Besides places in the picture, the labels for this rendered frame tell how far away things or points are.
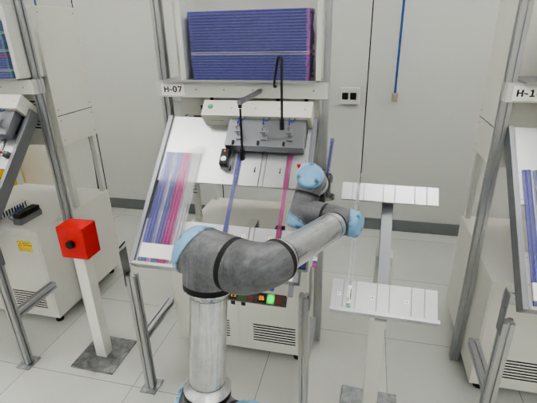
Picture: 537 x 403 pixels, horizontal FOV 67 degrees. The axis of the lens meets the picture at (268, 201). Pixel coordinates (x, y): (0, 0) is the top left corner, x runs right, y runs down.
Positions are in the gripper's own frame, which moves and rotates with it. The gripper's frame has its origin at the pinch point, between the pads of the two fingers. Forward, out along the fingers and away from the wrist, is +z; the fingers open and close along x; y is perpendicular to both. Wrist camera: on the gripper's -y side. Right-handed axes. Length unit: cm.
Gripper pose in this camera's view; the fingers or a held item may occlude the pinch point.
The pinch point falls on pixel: (324, 199)
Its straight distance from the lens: 149.6
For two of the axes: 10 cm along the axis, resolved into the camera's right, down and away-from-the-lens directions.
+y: 1.2, -9.9, 1.1
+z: 2.6, 1.4, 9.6
